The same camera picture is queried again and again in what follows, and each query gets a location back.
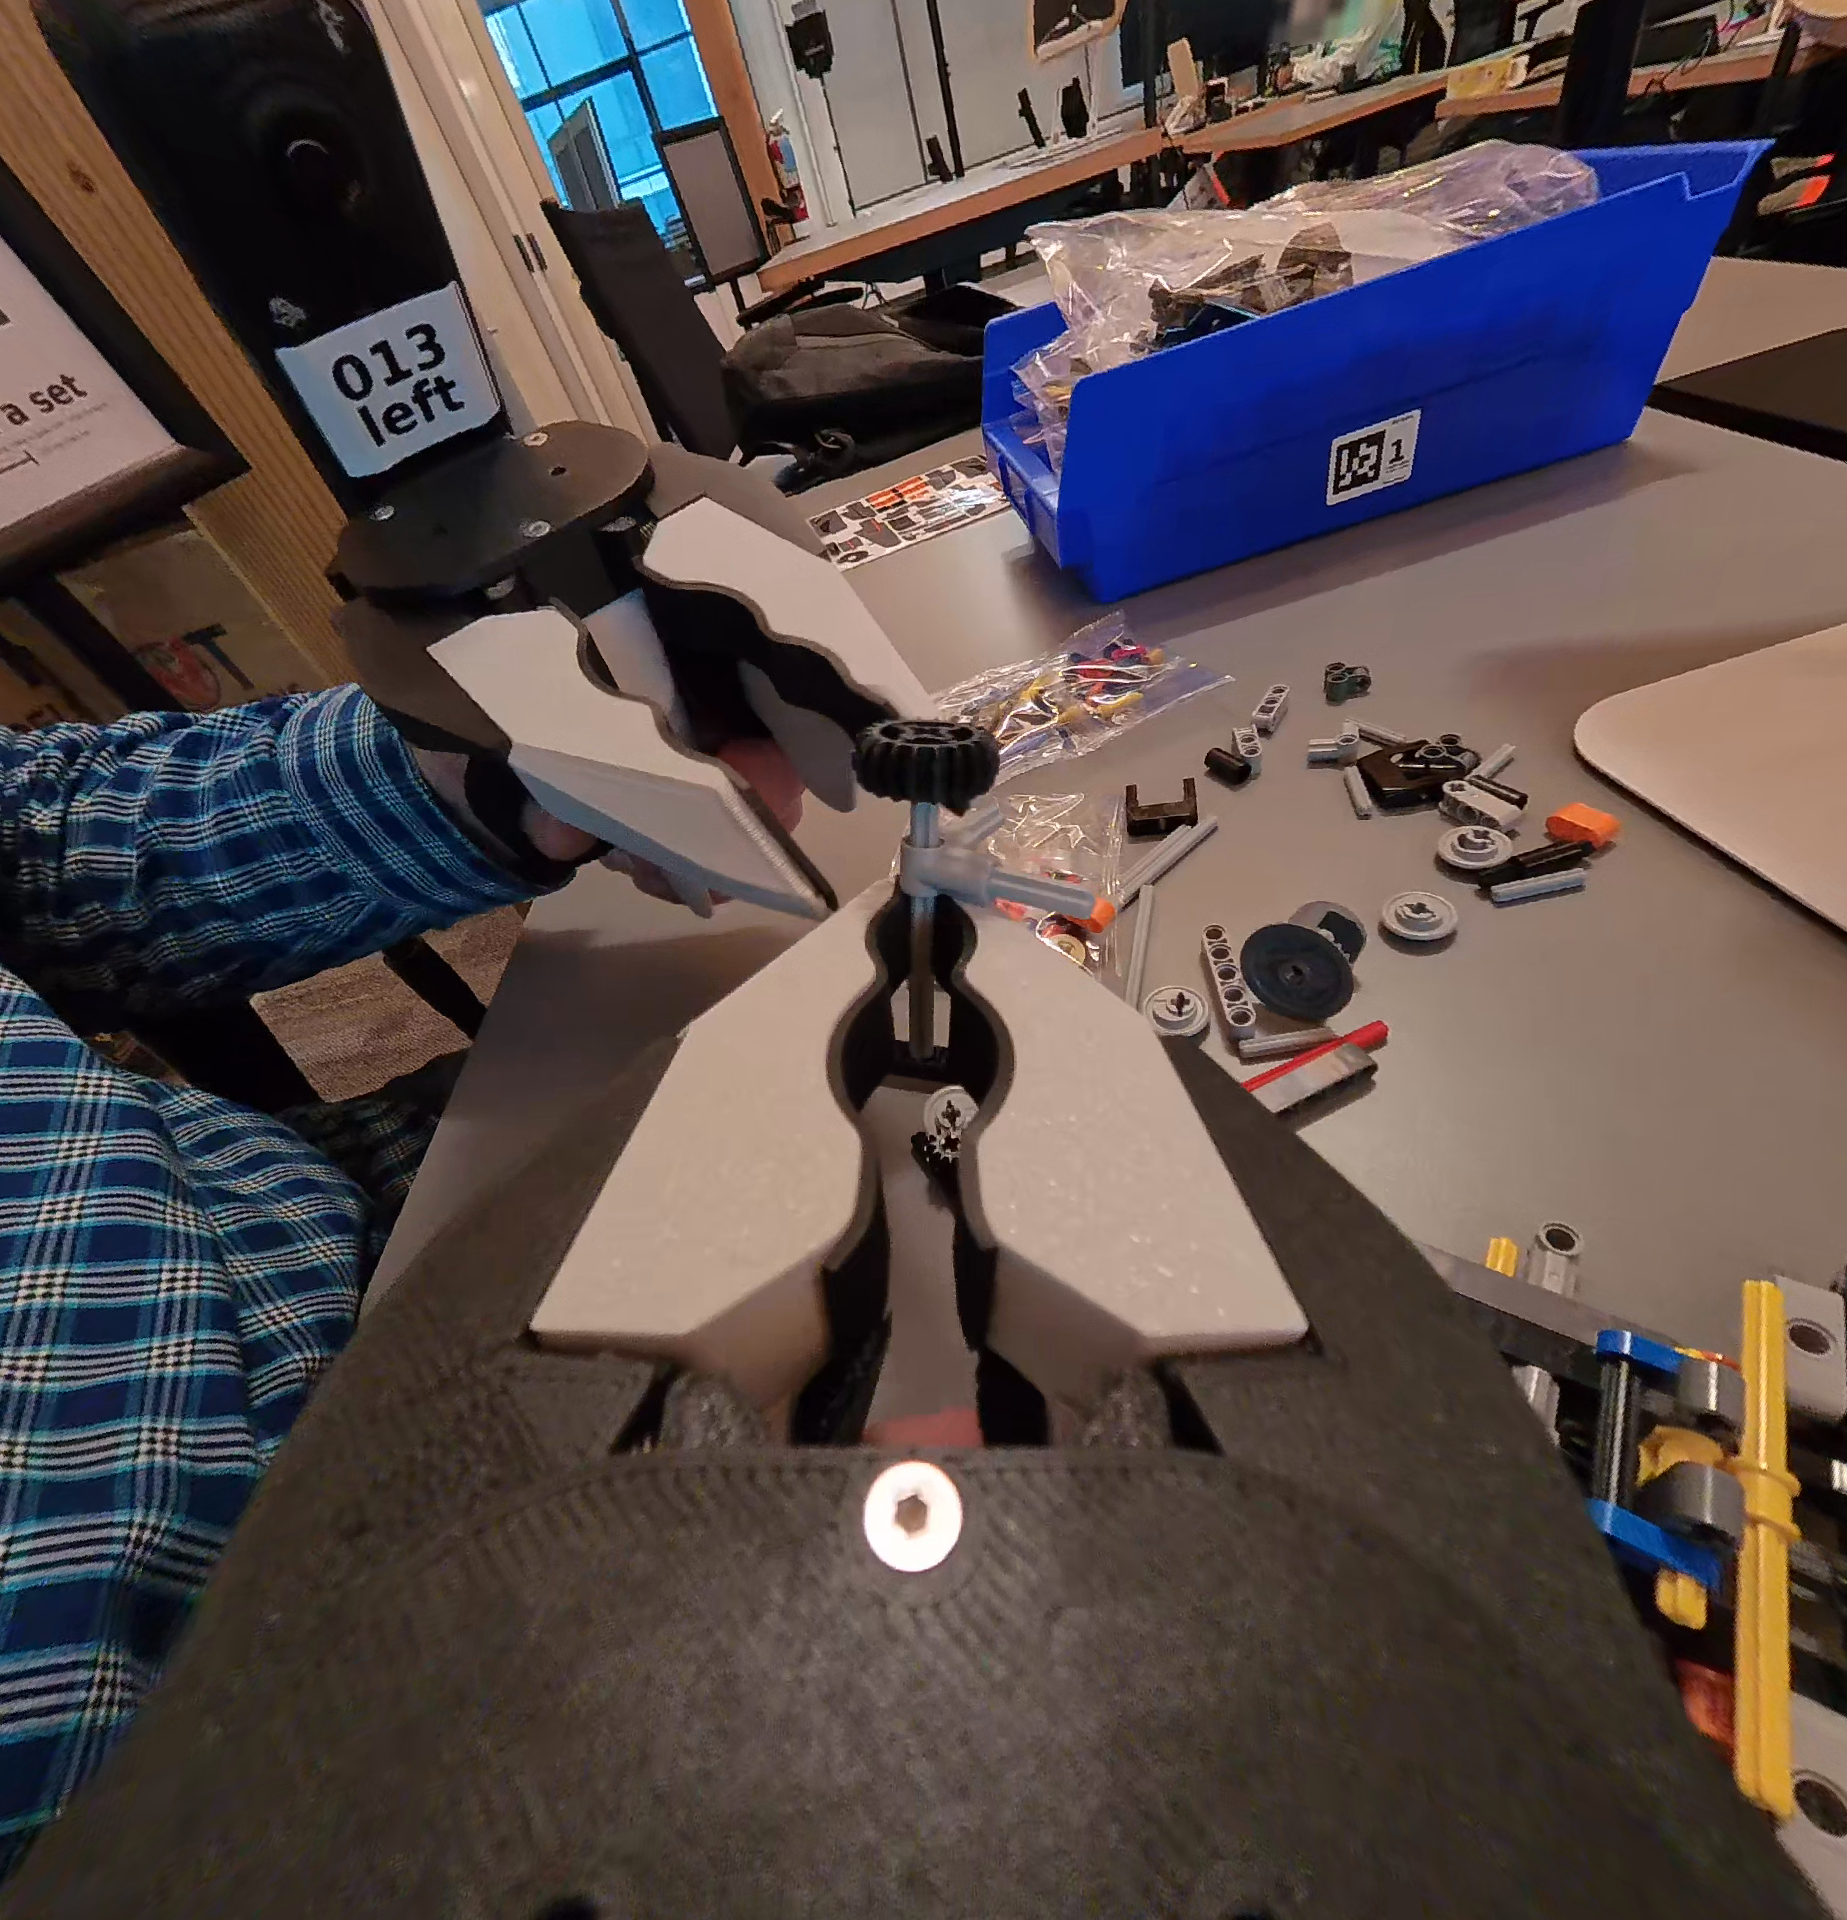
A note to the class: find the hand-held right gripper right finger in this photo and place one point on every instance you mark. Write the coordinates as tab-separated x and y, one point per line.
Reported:
1133	1200

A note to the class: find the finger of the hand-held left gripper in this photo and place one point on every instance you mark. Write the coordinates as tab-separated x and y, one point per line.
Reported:
818	638
638	811

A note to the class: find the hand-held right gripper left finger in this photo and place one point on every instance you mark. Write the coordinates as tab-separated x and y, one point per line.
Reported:
698	1186

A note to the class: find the black bevel lego gear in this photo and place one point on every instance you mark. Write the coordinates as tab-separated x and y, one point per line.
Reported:
924	762

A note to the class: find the lego axle assembly with gear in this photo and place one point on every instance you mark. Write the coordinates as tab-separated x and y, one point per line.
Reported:
924	901

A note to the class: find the person's left forearm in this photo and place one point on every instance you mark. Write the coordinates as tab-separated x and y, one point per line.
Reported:
188	840

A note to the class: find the lego sticker sheet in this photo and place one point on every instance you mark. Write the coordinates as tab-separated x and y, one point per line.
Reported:
909	511

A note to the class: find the grey holed lego beam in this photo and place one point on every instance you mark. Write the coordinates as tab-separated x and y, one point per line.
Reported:
1228	982

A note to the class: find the red lego axle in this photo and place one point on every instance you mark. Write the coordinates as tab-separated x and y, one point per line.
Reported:
1320	1051

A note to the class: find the grey lego axle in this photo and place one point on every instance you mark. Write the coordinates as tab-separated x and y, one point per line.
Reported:
1140	946
1171	855

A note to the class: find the dark blue lego disc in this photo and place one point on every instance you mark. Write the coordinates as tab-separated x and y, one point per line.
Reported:
1299	967

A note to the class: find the bag of red lego pieces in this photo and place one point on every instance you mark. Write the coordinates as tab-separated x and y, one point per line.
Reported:
1066	840

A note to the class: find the grey and black lego connector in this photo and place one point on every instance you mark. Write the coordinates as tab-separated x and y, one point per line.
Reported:
1234	758

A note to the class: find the grey three-hole lego beam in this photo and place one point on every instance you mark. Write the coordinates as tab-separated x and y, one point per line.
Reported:
1270	709

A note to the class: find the small grey lego connector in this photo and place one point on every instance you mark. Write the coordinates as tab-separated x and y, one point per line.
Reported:
1335	742

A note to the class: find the black lego plate assembly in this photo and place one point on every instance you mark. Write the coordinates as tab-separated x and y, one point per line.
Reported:
1410	776

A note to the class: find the black and grey lego pin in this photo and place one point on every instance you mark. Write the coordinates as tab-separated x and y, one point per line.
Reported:
1530	871

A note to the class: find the dark grey lego connector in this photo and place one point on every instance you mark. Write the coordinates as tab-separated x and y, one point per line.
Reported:
1346	683

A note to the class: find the orange lego piece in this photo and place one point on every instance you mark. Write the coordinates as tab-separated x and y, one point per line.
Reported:
1583	821

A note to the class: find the clear bags of lego parts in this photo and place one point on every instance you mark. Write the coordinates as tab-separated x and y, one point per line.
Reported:
1284	255

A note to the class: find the partly built lego model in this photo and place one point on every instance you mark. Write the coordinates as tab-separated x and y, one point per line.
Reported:
1764	1501

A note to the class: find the person's left hand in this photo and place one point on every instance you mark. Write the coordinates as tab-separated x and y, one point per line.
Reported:
765	788

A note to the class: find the bag of yellow blue pieces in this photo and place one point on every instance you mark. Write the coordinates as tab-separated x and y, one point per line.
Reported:
1080	690

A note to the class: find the black backpack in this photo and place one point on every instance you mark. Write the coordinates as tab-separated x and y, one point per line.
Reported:
849	360

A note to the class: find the black office chair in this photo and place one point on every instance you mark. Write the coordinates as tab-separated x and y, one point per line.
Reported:
638	331

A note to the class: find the red fire extinguisher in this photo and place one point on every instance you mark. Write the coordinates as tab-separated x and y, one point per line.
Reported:
785	166

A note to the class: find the long wooden desk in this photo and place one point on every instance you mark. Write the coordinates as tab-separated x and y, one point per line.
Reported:
1089	166

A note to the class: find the blue plaid shirt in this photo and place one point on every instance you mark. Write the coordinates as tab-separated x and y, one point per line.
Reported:
114	1350

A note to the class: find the blue storage bin with tag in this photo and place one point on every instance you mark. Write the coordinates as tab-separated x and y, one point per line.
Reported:
1388	391

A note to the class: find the white book stand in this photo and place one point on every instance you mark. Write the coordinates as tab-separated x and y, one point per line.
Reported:
1764	766

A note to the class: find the framed wall sign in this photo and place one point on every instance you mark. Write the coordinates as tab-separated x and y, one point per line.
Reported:
53	420

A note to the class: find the black lego bracket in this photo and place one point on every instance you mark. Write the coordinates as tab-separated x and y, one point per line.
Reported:
1163	814

